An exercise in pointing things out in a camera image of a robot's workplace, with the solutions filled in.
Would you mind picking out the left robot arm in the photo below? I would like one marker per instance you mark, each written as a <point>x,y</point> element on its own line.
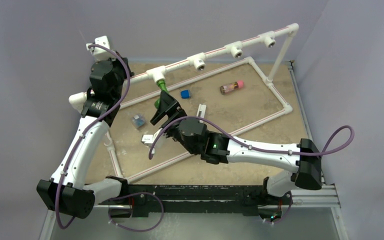
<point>66,191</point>

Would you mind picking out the small blue foil packet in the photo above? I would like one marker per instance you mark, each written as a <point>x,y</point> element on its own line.
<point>138,121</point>

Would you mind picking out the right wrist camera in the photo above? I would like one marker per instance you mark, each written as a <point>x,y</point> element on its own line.
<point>148,139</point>

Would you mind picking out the green plastic water faucet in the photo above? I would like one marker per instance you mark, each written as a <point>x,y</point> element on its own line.
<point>163,88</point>

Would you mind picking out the white plastic clip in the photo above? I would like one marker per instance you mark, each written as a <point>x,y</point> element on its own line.
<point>201,110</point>

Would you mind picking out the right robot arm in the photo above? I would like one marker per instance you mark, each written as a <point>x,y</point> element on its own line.
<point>300,162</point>

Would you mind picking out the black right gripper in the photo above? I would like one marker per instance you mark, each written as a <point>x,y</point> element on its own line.
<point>174,113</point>

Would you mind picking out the blue grey small block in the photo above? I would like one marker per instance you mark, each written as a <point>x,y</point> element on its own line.
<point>185,94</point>

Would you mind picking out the white PVC pipe frame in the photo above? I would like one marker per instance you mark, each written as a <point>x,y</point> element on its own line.
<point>197,61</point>

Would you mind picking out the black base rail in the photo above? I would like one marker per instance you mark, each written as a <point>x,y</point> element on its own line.
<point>247,200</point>

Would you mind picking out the pink capped small bottle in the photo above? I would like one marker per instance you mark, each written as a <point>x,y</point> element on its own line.
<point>228,88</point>

